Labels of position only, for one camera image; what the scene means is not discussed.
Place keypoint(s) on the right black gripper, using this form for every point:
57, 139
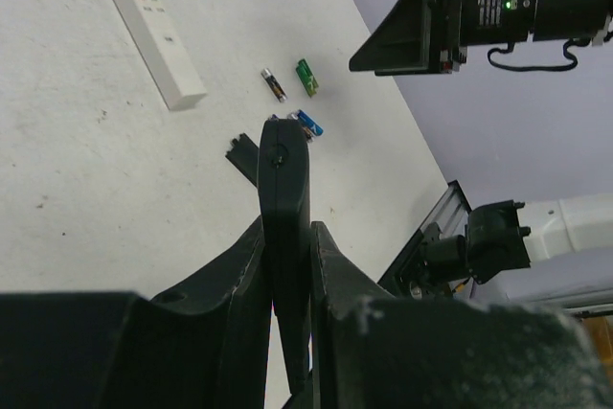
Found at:
419, 33

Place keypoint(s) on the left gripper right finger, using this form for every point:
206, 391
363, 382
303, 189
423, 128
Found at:
374, 350

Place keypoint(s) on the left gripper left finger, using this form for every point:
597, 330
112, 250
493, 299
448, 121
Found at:
202, 343

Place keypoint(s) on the black remote control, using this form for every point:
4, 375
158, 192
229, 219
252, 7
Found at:
284, 195

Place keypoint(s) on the black battery cover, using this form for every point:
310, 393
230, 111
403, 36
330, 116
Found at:
244, 156

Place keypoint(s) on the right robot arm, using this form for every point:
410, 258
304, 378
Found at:
513, 235

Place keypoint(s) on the slim white remote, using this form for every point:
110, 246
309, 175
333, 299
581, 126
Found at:
163, 52

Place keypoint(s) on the green AAA battery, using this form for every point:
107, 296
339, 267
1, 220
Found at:
306, 77

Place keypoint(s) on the black gold AAA battery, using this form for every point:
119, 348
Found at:
274, 85

